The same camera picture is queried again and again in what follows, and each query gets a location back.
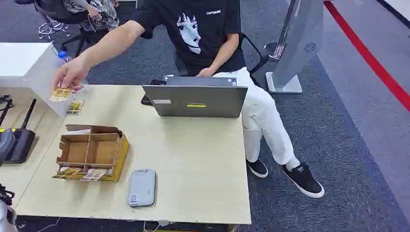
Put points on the person's right hand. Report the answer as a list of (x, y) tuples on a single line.
[(72, 72)]

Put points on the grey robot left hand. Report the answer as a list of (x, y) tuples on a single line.
[(5, 145)]

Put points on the person's left hand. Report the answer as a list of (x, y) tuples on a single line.
[(205, 73)]

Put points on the gold printed card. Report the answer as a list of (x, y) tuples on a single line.
[(61, 94), (75, 107)]

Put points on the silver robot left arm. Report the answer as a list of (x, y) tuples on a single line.
[(4, 214)]

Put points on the black router with antennas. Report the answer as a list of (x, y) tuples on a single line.
[(20, 144)]

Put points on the blue-capped water bottle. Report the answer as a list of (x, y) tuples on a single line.
[(63, 56)]

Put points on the seated person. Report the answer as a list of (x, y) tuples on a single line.
[(198, 54)]

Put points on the grey laptop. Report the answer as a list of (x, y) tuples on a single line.
[(192, 99)]

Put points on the black office chair chrome base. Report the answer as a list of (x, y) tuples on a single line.
[(73, 35)]

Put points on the white side table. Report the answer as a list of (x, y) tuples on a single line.
[(22, 60)]

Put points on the black armchair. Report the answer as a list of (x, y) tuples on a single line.
[(256, 60)]

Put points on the black phone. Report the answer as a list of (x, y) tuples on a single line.
[(146, 101)]

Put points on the person in patterned top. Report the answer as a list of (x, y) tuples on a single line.
[(102, 12)]

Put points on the gold card in sleeve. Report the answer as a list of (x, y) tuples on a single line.
[(67, 173)]

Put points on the wooden card box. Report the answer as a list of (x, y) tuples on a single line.
[(93, 150)]

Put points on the white printed card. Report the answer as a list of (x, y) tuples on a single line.
[(94, 175)]

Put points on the grey standing kiosk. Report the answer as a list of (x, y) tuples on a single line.
[(298, 48)]

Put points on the grey card reader device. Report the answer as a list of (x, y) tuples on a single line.
[(142, 188)]

